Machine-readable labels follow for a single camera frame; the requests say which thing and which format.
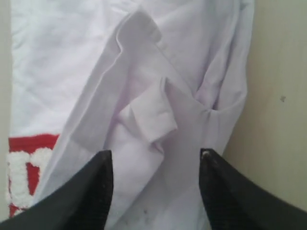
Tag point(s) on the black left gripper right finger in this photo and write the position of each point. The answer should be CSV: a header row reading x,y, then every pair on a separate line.
x,y
233,202

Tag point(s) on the white t-shirt red lettering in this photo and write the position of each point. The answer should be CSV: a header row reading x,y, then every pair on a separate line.
x,y
149,81

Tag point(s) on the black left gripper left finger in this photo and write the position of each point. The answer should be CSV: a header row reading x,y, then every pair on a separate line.
x,y
82,203

